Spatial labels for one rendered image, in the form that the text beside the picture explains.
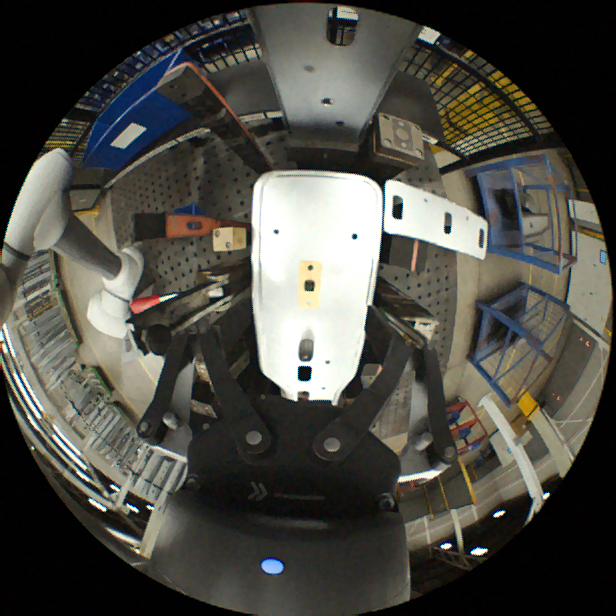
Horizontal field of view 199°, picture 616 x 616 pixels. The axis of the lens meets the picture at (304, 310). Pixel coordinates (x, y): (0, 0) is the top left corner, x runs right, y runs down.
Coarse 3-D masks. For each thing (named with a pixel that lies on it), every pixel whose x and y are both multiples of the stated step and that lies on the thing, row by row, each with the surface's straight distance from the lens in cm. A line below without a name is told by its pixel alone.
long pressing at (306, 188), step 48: (288, 192) 31; (336, 192) 31; (288, 240) 30; (336, 240) 30; (288, 288) 32; (336, 288) 31; (288, 336) 35; (336, 336) 35; (288, 384) 44; (336, 384) 44
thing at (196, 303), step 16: (192, 288) 26; (208, 288) 25; (160, 304) 22; (176, 304) 22; (192, 304) 25; (208, 304) 27; (128, 320) 20; (144, 320) 19; (160, 320) 22; (176, 320) 23; (192, 320) 24; (144, 336) 19; (160, 336) 17; (144, 352) 20; (160, 352) 18
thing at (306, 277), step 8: (304, 264) 30; (312, 264) 30; (320, 264) 30; (304, 272) 30; (312, 272) 30; (320, 272) 30; (304, 280) 31; (312, 280) 31; (320, 280) 31; (304, 288) 30; (312, 288) 30; (320, 288) 31; (304, 296) 31; (312, 296) 31; (304, 304) 32; (312, 304) 32
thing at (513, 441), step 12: (492, 408) 438; (504, 420) 436; (504, 432) 431; (516, 444) 423; (516, 456) 433; (528, 468) 434; (528, 480) 440; (540, 492) 449; (540, 504) 455; (528, 516) 448
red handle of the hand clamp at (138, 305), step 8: (216, 288) 28; (152, 296) 30; (160, 296) 30; (168, 296) 29; (208, 296) 28; (216, 296) 28; (136, 304) 30; (144, 304) 30; (152, 304) 29; (136, 312) 31
